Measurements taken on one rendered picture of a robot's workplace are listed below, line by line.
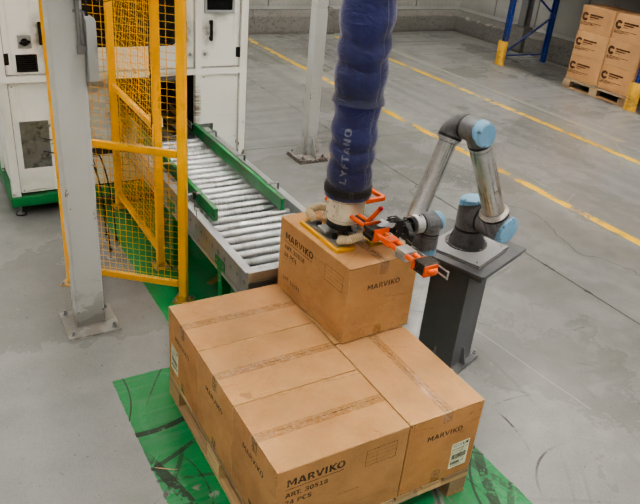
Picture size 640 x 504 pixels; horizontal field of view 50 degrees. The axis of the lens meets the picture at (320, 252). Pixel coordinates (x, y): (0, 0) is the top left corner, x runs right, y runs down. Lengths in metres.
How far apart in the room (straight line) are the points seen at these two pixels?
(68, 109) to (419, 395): 2.21
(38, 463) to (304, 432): 1.33
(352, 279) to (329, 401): 0.54
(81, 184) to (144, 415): 1.26
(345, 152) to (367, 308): 0.72
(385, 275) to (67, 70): 1.84
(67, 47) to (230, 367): 1.74
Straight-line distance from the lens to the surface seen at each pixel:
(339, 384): 2.99
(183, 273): 4.37
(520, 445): 3.76
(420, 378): 3.10
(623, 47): 11.01
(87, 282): 4.14
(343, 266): 3.04
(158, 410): 3.67
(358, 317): 3.18
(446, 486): 3.35
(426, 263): 2.82
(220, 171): 5.02
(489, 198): 3.45
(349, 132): 3.03
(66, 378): 3.94
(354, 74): 2.95
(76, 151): 3.80
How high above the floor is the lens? 2.41
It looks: 28 degrees down
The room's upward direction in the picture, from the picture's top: 5 degrees clockwise
